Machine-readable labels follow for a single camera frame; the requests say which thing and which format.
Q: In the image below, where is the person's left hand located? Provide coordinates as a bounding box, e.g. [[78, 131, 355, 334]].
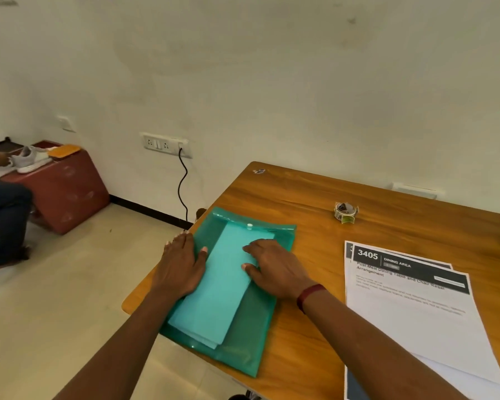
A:
[[149, 231, 209, 301]]

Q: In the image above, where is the person's right hand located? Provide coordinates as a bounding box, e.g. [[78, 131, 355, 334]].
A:
[[241, 239, 319, 301]]

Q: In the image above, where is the green translucent plastic folder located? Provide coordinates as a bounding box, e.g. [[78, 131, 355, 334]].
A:
[[159, 206, 297, 379]]

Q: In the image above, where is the small clear tape roll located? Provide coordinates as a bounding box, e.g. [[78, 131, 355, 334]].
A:
[[333, 202, 360, 224]]

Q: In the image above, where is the person's left forearm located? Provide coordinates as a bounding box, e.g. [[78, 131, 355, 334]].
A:
[[54, 287, 184, 400]]

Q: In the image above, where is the person's right forearm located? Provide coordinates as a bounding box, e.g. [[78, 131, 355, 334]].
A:
[[302, 289, 469, 400]]

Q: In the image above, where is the dark red wrist band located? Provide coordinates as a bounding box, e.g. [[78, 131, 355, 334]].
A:
[[296, 283, 328, 315]]

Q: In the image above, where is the black skirting board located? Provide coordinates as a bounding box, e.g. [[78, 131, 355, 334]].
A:
[[108, 194, 194, 231]]

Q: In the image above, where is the yellow flat item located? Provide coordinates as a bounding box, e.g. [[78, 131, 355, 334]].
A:
[[47, 144, 82, 159]]

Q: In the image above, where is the pale grey sneaker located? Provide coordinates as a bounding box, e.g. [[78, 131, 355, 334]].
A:
[[10, 145, 54, 174]]

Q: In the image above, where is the black power cable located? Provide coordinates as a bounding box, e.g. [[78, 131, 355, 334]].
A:
[[177, 147, 191, 223]]

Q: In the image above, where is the white wall socket panel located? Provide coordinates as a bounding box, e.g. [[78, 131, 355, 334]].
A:
[[143, 132, 192, 159]]

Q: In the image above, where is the white blank wall plate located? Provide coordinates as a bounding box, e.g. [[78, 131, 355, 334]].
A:
[[391, 182, 439, 201]]

